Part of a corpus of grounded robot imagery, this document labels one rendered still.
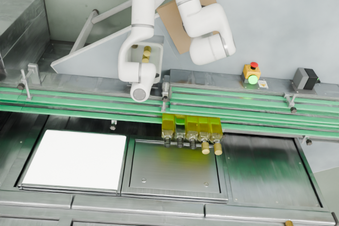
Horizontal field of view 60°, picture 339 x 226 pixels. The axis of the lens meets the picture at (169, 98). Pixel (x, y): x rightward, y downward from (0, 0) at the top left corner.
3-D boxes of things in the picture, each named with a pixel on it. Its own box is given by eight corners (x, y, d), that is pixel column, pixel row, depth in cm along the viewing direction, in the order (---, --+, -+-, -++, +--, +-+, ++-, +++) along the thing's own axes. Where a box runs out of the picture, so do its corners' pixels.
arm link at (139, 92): (129, 65, 106) (156, 67, 107) (132, 57, 116) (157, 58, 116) (129, 103, 112) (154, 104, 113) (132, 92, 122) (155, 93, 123)
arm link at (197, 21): (179, 7, 116) (219, -8, 112) (198, 65, 120) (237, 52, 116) (175, 5, 107) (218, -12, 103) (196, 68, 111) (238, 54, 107)
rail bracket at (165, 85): (160, 100, 149) (160, 117, 140) (163, 73, 139) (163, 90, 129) (166, 101, 150) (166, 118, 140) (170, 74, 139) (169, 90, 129)
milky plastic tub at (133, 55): (127, 71, 154) (124, 81, 147) (127, 32, 140) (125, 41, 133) (160, 74, 155) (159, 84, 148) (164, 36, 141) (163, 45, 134)
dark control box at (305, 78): (291, 79, 157) (296, 89, 150) (297, 66, 152) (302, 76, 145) (306, 80, 157) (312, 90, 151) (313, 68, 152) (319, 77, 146)
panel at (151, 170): (45, 131, 151) (18, 189, 125) (44, 127, 149) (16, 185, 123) (218, 145, 156) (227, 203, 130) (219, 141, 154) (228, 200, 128)
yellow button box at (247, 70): (241, 74, 155) (243, 82, 149) (244, 62, 150) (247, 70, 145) (253, 75, 155) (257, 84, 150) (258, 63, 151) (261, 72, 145)
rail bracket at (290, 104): (280, 95, 148) (288, 113, 137) (286, 83, 143) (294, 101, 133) (288, 96, 148) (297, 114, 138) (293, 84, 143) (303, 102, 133)
